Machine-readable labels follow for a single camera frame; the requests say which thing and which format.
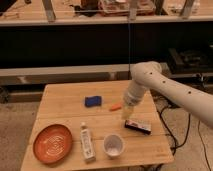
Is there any white tube bottle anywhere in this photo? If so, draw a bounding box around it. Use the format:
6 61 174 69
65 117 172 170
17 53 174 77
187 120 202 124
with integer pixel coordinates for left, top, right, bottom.
80 122 96 163

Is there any black cable on floor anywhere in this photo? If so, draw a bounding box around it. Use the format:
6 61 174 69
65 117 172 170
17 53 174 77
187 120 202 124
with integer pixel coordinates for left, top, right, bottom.
153 95 192 155

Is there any long metal shelf rack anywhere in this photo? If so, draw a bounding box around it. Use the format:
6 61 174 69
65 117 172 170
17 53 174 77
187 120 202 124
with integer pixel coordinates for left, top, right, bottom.
0 0 213 86

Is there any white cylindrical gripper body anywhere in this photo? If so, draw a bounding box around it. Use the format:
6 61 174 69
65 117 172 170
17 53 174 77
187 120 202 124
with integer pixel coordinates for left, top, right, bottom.
123 80 147 106

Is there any black white box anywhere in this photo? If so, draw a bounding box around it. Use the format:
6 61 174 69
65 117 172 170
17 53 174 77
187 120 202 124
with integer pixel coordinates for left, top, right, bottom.
124 120 151 135

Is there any blue sponge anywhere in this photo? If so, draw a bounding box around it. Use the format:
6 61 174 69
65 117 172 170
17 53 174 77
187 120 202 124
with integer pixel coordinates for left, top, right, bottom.
85 96 102 107

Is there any wooden table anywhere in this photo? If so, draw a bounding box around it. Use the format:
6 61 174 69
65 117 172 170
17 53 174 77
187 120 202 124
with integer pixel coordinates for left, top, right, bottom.
21 81 173 171

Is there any orange ribbed plate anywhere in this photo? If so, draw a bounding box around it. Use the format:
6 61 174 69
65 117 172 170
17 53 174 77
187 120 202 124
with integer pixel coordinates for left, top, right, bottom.
33 124 73 164

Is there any black equipment box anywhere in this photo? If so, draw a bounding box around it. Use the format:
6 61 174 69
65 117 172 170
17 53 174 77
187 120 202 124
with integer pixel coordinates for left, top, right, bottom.
167 48 213 74

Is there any orange carrot piece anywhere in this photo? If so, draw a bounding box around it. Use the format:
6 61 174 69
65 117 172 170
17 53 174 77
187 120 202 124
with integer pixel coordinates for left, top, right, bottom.
109 103 122 111

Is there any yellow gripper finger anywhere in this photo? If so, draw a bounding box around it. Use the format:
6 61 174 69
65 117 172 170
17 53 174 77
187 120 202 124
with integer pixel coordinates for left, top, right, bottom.
121 104 134 120

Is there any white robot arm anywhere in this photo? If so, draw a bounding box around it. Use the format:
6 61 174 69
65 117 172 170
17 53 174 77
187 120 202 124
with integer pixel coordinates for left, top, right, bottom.
122 61 213 129

